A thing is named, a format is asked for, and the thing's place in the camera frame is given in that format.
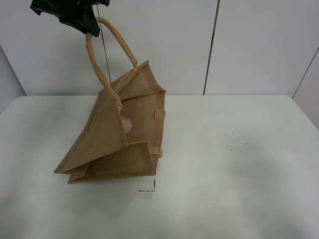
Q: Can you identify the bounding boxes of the brown linen tote bag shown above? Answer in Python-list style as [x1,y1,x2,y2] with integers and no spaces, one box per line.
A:
[55,17,165,184]

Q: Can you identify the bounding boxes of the pink peach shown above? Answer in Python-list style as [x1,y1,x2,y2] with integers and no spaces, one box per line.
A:
[121,116,132,134]

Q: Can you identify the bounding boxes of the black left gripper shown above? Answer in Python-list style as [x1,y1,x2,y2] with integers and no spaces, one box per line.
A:
[30,0,110,37]

